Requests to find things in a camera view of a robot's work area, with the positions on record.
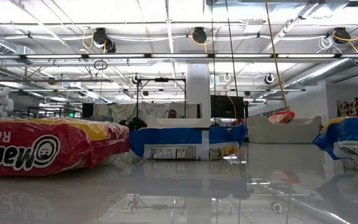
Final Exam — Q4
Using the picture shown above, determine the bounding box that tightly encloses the blue soy sauce ramen packet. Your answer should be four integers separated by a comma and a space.
313, 113, 358, 167
129, 124, 248, 161

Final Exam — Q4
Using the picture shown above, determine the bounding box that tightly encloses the orange chicken ramen packet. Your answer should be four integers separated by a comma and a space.
267, 110, 296, 125

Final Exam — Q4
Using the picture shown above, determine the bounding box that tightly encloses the red roast beef ramen packet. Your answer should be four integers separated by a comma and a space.
0, 117, 131, 179

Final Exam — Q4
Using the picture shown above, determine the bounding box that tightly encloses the white plastic bin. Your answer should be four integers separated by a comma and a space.
144, 114, 213, 129

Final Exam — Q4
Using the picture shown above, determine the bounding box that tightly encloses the black monitor screen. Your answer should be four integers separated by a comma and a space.
210, 95, 246, 119

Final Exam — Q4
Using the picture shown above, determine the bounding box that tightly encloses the long ceiling light bar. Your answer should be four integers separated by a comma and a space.
0, 53, 358, 60

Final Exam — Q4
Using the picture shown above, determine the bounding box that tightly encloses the black speaker box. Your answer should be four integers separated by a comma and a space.
81, 102, 94, 118

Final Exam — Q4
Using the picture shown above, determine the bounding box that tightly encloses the pale grey plastic bin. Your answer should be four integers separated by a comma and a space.
246, 114, 323, 144

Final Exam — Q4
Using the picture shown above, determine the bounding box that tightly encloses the black aluminium rig frame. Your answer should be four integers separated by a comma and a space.
136, 77, 188, 121

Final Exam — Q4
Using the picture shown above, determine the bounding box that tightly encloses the black ceiling cable reel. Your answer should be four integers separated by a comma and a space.
191, 26, 208, 44
333, 26, 352, 44
91, 27, 117, 54

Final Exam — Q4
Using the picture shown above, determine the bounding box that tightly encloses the black hanging cable coil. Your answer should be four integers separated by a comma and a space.
93, 59, 109, 71

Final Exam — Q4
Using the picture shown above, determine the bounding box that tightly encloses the yellow power cable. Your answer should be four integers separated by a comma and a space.
264, 0, 290, 119

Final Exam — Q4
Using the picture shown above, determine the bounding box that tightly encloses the patterned wall picture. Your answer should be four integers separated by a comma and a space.
337, 99, 358, 118

